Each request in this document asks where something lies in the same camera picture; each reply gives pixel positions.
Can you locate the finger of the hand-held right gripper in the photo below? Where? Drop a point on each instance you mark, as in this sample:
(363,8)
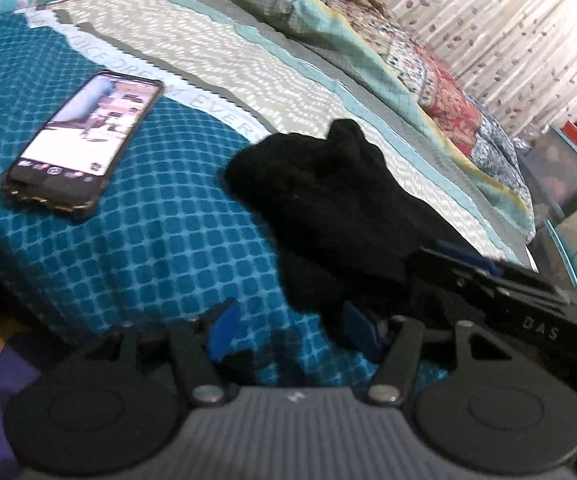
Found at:
(483,280)

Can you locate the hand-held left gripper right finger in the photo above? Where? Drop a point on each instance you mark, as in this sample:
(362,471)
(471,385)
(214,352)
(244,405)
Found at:
(361,332)

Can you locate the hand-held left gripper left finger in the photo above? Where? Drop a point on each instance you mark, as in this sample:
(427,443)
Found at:
(222,332)

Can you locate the black pants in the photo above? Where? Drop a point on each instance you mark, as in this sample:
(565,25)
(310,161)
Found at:
(338,200)

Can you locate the red floral patchwork quilt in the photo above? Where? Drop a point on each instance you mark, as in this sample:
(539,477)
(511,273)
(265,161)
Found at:
(418,75)

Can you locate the black smartphone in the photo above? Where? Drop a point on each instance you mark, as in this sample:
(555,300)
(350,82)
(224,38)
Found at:
(83,140)

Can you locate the beige leaf print curtain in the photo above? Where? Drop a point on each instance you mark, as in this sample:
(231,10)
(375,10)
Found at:
(498,25)

